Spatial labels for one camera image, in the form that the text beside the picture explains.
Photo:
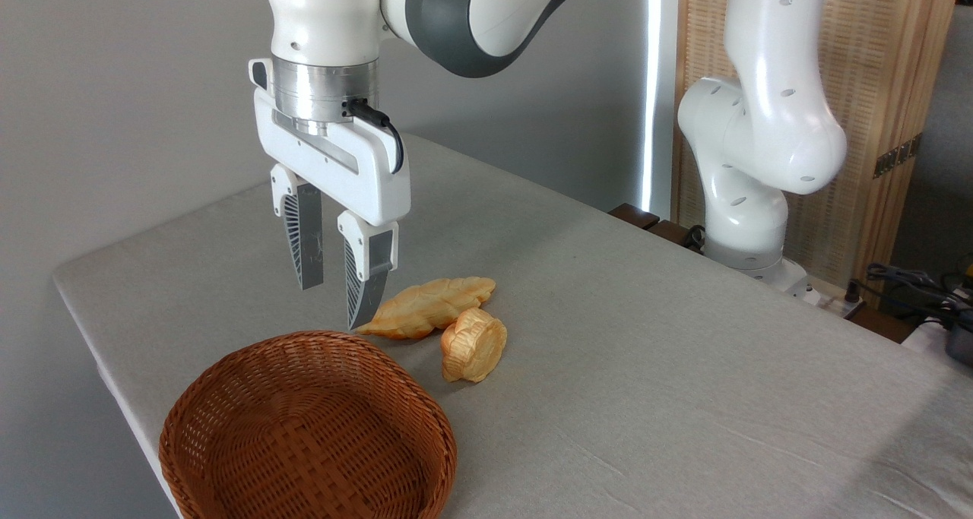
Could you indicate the brown woven wicker basket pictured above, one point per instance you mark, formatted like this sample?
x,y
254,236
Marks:
x,y
304,435

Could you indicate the dark brown wooden furniture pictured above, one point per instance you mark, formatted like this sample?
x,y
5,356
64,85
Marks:
x,y
635,215

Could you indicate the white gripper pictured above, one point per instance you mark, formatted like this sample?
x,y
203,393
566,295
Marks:
x,y
357,173

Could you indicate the metal screen hinge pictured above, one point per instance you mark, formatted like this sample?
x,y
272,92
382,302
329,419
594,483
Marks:
x,y
897,156

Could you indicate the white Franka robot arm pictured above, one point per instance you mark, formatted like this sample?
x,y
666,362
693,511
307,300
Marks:
x,y
760,124

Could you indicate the grey table cloth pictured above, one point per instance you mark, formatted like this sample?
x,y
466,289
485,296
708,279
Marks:
x,y
684,390

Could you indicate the long leaf-shaped bread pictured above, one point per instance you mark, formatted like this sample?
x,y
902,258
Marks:
x,y
426,306

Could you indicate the small round bread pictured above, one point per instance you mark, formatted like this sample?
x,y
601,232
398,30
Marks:
x,y
475,348

